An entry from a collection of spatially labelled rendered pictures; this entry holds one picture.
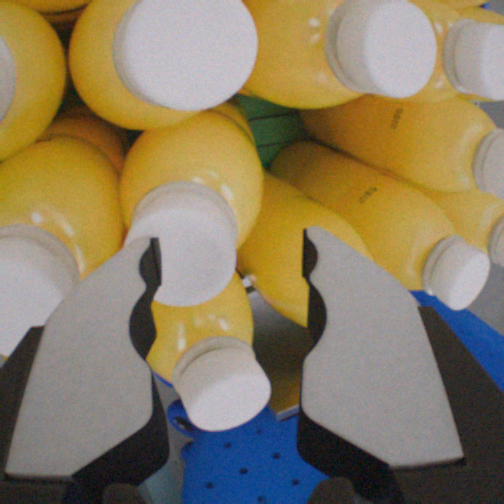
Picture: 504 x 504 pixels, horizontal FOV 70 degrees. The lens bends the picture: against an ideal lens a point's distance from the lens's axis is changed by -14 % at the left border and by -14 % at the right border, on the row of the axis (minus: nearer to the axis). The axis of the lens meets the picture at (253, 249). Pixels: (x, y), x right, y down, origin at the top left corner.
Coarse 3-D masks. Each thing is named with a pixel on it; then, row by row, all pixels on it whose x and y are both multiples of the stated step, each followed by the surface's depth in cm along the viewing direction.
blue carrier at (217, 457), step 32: (256, 416) 36; (192, 448) 33; (224, 448) 33; (256, 448) 33; (288, 448) 32; (192, 480) 30; (224, 480) 30; (256, 480) 30; (288, 480) 30; (320, 480) 29
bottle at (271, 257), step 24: (264, 168) 32; (264, 192) 27; (288, 192) 26; (264, 216) 25; (288, 216) 24; (312, 216) 23; (336, 216) 24; (264, 240) 24; (288, 240) 22; (360, 240) 23; (240, 264) 27; (264, 264) 23; (288, 264) 22; (264, 288) 24; (288, 288) 22; (288, 312) 23
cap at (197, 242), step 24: (144, 216) 13; (168, 216) 13; (192, 216) 13; (216, 216) 14; (168, 240) 13; (192, 240) 14; (216, 240) 13; (168, 264) 14; (192, 264) 14; (216, 264) 14; (168, 288) 14; (192, 288) 14; (216, 288) 14
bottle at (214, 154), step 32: (192, 128) 17; (224, 128) 18; (128, 160) 17; (160, 160) 16; (192, 160) 16; (224, 160) 16; (256, 160) 19; (128, 192) 16; (160, 192) 15; (192, 192) 15; (224, 192) 16; (256, 192) 18; (128, 224) 17
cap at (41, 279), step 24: (0, 240) 12; (24, 240) 12; (0, 264) 10; (24, 264) 11; (48, 264) 12; (0, 288) 11; (24, 288) 11; (48, 288) 11; (72, 288) 13; (0, 312) 11; (24, 312) 11; (48, 312) 12; (0, 336) 12
